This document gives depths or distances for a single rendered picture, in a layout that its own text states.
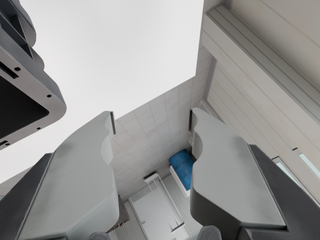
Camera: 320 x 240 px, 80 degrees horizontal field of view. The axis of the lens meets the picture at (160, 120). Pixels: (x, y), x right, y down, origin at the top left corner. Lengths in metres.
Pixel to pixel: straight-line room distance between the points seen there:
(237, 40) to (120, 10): 1.23
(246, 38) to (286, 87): 0.45
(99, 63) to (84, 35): 0.08
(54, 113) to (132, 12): 0.31
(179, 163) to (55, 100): 5.05
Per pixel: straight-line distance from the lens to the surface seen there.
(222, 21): 1.70
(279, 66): 1.51
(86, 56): 0.47
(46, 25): 0.41
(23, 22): 0.26
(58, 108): 0.19
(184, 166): 5.17
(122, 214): 5.36
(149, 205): 7.82
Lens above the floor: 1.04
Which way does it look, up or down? 22 degrees down
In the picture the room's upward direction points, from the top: 148 degrees clockwise
